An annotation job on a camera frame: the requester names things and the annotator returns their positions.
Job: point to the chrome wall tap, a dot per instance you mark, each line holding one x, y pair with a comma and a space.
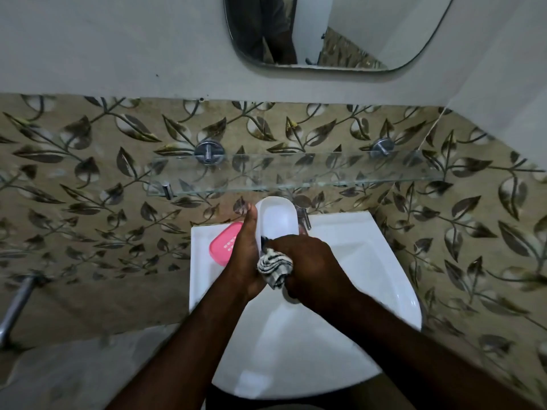
17, 307

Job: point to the white soap dish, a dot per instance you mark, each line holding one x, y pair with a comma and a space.
278, 219

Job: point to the person's left hand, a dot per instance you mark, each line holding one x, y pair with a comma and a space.
245, 260

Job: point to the chrome faucet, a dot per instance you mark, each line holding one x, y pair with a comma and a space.
304, 215

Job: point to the person's left forearm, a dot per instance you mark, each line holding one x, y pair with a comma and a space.
188, 358

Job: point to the metal sink drain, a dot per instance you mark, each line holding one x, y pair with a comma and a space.
291, 299

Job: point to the person's right forearm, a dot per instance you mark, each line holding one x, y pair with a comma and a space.
423, 362

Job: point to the white sink basin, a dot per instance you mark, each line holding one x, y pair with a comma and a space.
367, 303

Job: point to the rounded wall mirror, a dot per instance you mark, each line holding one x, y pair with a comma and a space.
376, 29

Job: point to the pink soap dish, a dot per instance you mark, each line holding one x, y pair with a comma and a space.
223, 245

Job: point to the person's right hand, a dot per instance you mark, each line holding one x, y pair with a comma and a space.
318, 273

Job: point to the glass shelf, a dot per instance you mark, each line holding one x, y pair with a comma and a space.
299, 175

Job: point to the checkered cleaning cloth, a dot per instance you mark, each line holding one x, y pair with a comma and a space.
273, 269

